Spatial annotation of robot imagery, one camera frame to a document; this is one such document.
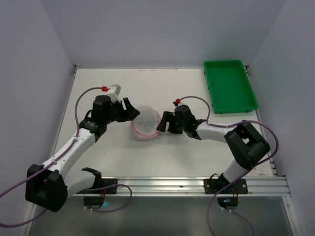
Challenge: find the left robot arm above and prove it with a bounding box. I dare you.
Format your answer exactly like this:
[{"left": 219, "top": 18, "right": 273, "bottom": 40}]
[{"left": 25, "top": 95, "right": 140, "bottom": 212}]

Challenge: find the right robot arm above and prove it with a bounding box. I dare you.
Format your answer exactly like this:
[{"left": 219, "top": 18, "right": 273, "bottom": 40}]
[{"left": 157, "top": 105, "right": 270, "bottom": 190}]

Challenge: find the green plastic tray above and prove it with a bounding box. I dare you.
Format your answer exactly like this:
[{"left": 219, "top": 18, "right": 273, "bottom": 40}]
[{"left": 203, "top": 59, "right": 258, "bottom": 114}]

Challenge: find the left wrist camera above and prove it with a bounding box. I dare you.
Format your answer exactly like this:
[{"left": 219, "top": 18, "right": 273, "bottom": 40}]
[{"left": 107, "top": 84, "right": 121, "bottom": 103}]

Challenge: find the aluminium mounting rail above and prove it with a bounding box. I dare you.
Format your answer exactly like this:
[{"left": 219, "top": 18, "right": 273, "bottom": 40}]
[{"left": 68, "top": 176, "right": 292, "bottom": 197}]

